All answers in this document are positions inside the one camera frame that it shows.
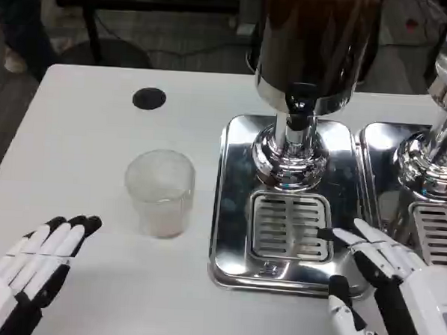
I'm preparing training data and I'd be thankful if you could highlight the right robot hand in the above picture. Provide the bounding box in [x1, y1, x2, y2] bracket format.
[311, 216, 447, 335]

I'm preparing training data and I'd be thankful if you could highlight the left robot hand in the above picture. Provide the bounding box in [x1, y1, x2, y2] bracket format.
[0, 210, 103, 335]

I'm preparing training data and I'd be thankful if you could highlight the steel drain grid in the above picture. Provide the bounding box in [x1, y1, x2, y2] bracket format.
[246, 189, 338, 263]
[406, 202, 447, 267]

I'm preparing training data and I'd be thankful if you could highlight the steel drip tray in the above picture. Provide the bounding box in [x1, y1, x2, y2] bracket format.
[206, 112, 380, 300]
[347, 121, 447, 268]

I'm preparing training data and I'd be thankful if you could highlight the clear ribbed glass cup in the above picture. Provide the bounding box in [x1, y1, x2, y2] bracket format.
[121, 148, 198, 241]

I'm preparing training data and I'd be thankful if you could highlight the clear drink dispenser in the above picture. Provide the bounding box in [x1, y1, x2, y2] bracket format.
[390, 0, 447, 205]

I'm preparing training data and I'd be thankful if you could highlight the black round table grommet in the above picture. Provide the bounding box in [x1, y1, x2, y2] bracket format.
[131, 86, 168, 112]

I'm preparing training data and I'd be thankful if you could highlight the black dispenser tap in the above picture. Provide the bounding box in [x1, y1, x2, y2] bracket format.
[283, 82, 320, 130]

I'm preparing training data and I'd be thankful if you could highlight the dark drink dispenser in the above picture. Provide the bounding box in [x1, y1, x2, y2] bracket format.
[238, 0, 385, 196]

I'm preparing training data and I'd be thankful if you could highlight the person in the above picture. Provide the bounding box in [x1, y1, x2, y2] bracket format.
[0, 0, 61, 78]

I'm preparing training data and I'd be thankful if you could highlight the black floor cable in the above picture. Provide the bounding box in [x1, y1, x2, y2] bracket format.
[91, 9, 255, 59]

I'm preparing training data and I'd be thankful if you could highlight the black desk frame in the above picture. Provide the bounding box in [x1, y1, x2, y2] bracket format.
[52, 0, 242, 72]

